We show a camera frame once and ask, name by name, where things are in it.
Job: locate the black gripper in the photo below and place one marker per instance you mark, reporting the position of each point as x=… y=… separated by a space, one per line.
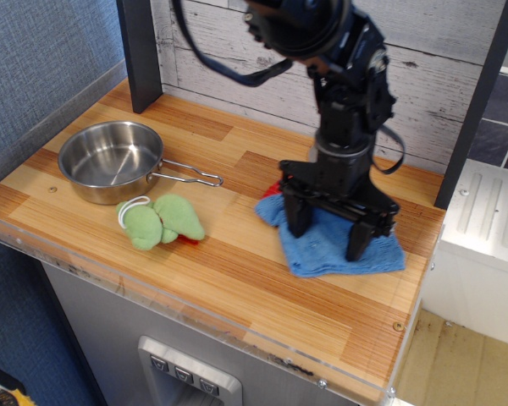
x=340 y=184

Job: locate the blue cloth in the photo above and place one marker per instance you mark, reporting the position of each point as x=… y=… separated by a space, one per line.
x=321 y=249

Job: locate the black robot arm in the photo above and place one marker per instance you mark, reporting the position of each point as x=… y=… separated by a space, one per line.
x=346 y=58

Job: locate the white grooved side counter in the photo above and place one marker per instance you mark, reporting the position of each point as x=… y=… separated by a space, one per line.
x=468 y=279

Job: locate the green plush toy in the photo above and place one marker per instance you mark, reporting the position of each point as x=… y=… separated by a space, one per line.
x=148 y=223

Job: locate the silver dispenser button panel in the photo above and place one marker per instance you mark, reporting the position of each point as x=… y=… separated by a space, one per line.
x=176 y=378

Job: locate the stainless steel pot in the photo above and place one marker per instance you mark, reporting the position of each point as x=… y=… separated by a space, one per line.
x=115 y=161

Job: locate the clear acrylic table guard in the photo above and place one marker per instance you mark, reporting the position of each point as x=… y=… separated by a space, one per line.
x=348 y=330

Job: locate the right dark shelf post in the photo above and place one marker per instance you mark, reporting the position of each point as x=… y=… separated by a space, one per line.
x=485 y=85

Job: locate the dark shelf post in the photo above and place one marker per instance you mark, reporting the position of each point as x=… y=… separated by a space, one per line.
x=485 y=85
x=140 y=52

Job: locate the left dark shelf post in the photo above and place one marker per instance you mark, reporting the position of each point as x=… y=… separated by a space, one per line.
x=140 y=52

